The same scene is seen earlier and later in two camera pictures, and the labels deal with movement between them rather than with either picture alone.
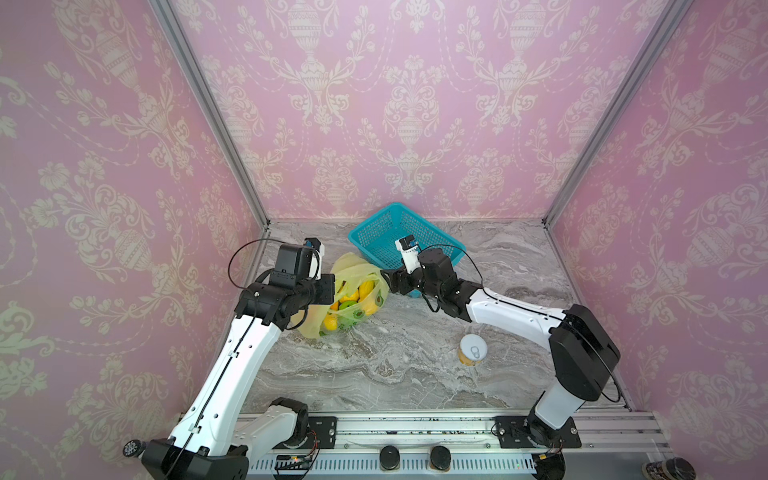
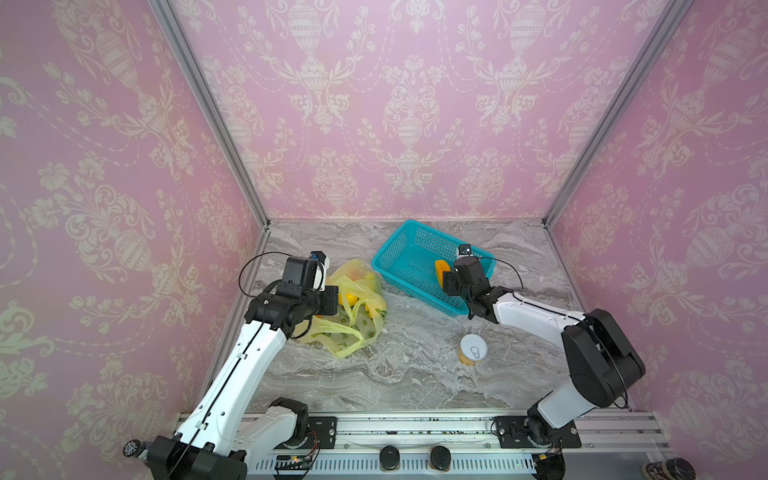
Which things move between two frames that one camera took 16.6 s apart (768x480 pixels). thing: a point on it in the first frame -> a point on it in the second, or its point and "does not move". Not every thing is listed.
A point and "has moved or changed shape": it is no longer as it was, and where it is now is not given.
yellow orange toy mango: [365, 289] has moved or changed shape
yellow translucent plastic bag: [358, 292] has moved or changed shape
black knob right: [440, 457] does not move
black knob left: [389, 457] does not move
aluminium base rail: [615, 446] does not move
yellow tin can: [472, 349] does not move
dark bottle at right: [672, 468] does not move
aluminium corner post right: [675, 15] does not move
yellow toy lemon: [331, 321] -> [352, 299]
